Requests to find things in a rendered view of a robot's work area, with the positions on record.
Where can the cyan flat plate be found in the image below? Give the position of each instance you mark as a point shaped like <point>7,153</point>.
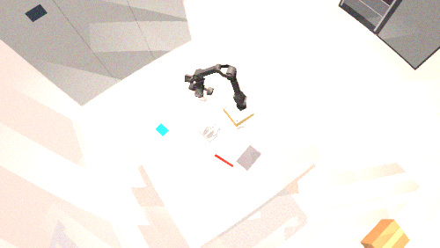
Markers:
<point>162,129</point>

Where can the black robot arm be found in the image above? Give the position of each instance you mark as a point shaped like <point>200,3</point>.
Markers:
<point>231,75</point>

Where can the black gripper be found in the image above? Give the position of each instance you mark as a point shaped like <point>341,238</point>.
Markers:
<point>208,90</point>

